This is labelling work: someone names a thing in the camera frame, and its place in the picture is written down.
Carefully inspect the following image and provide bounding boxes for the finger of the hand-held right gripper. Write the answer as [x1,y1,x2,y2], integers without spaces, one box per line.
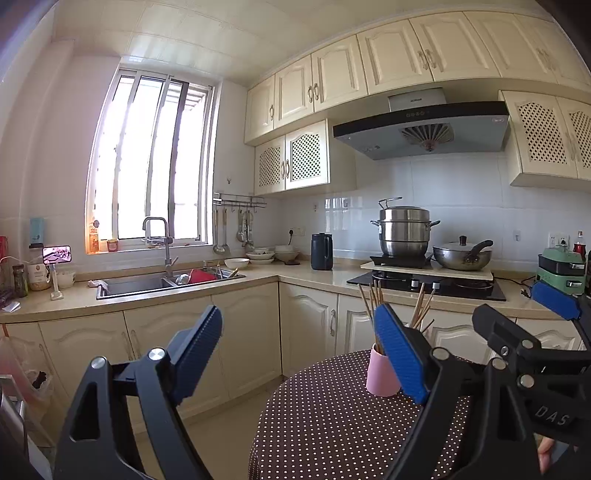
[472,303,544,371]
[530,280,591,352]

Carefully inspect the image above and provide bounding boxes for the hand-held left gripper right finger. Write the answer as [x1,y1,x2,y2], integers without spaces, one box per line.
[373,302,542,480]

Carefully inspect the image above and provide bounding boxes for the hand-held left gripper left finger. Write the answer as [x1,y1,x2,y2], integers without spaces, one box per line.
[54,305,223,480]

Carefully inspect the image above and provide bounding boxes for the pink cup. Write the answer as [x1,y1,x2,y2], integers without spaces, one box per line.
[366,344,402,398]

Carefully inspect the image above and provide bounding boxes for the bunch of chopsticks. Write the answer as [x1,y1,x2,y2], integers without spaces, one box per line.
[359,279,437,356]

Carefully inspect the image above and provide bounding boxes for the person's right hand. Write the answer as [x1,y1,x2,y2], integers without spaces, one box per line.
[537,435,558,476]

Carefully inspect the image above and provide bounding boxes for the green kitchen appliance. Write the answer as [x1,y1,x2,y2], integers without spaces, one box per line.
[537,247,588,296]

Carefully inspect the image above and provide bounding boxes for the cream base cabinets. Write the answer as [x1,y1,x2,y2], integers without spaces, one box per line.
[0,277,585,446]

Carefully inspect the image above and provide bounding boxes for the black glass gas stove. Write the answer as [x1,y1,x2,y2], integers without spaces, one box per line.
[346,271,508,302]

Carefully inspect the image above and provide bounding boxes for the beige stone board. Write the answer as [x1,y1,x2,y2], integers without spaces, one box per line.
[360,259,494,280]

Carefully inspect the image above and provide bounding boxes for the black induction cooker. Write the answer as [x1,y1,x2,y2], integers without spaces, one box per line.
[369,253,435,270]

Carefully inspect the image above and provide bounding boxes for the stainless sink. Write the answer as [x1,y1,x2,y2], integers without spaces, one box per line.
[96,268,247,301]

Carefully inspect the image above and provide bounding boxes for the pan lid black knob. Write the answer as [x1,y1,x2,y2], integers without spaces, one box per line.
[438,235,486,253]

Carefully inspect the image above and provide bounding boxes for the hanging metal ladle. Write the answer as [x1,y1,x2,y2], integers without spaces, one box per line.
[212,210,230,254]

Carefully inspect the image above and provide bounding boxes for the brown polka dot tablecloth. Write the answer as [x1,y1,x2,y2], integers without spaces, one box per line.
[248,348,483,480]

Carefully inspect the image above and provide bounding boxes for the chrome faucet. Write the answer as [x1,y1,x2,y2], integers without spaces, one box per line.
[142,217,179,278]

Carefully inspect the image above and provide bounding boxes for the hanging metal spatula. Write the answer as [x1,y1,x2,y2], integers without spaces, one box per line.
[236,210,255,253]

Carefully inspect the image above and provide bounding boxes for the stainless steamer pot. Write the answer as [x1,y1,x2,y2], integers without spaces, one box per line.
[370,198,441,257]

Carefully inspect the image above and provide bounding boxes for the dark blue kettle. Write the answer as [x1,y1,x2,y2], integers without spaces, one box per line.
[311,232,334,271]

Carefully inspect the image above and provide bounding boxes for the cream lattice door cabinet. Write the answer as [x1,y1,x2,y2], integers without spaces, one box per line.
[254,119,357,197]
[499,90,591,189]

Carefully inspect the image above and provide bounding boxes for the clear plastic bag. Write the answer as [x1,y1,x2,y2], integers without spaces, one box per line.
[0,323,55,416]

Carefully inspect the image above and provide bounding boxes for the smartphone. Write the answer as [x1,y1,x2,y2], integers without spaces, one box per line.
[42,246,73,265]

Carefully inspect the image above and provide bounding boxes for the glass jar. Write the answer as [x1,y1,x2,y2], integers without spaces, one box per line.
[27,261,52,292]

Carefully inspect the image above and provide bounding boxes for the sliding window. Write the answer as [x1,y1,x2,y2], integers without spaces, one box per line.
[85,68,219,254]

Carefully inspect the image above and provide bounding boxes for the dark spice jar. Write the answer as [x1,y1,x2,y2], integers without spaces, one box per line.
[12,264,29,299]

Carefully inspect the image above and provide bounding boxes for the grey range hood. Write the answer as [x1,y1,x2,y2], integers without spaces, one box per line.
[332,90,510,161]

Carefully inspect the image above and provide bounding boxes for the cream upper cabinets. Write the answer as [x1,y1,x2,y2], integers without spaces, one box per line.
[244,11,591,145]

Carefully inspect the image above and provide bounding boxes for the black power cable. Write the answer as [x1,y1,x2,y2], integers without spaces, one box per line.
[493,275,539,298]

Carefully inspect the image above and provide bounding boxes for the stainless wok black handle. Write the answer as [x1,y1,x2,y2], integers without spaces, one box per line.
[433,239,494,272]

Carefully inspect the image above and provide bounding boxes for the metal utensil rail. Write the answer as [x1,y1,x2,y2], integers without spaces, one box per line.
[212,192,267,210]

